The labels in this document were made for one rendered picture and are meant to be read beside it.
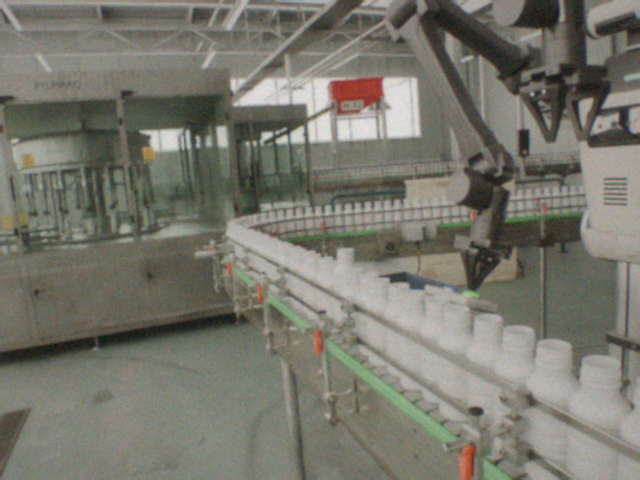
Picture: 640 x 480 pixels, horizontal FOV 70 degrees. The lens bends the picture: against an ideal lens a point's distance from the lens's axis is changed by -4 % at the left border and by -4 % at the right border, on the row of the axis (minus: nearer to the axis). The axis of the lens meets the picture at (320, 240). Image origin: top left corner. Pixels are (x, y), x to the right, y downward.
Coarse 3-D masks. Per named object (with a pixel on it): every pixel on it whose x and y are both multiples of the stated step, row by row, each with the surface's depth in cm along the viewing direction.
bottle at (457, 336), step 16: (448, 320) 68; (464, 320) 67; (448, 336) 68; (464, 336) 67; (464, 352) 66; (448, 368) 68; (448, 384) 68; (464, 384) 67; (464, 400) 67; (448, 416) 69; (464, 416) 68
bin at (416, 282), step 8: (400, 272) 192; (408, 272) 191; (392, 280) 191; (400, 280) 193; (408, 280) 192; (416, 280) 186; (424, 280) 181; (432, 280) 176; (416, 288) 187; (424, 288) 182
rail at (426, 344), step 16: (256, 272) 172; (288, 272) 134; (320, 288) 111; (304, 304) 124; (384, 320) 83; (416, 336) 74; (448, 352) 66; (400, 368) 80; (464, 368) 63; (480, 368) 60; (432, 384) 71; (496, 384) 57; (512, 384) 55; (448, 400) 67; (560, 416) 48; (576, 416) 47; (592, 432) 45; (624, 448) 41; (544, 464) 51
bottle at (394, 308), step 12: (396, 288) 83; (408, 288) 84; (396, 300) 84; (384, 312) 85; (396, 312) 83; (396, 324) 83; (396, 336) 84; (396, 348) 84; (396, 360) 84; (396, 372) 85
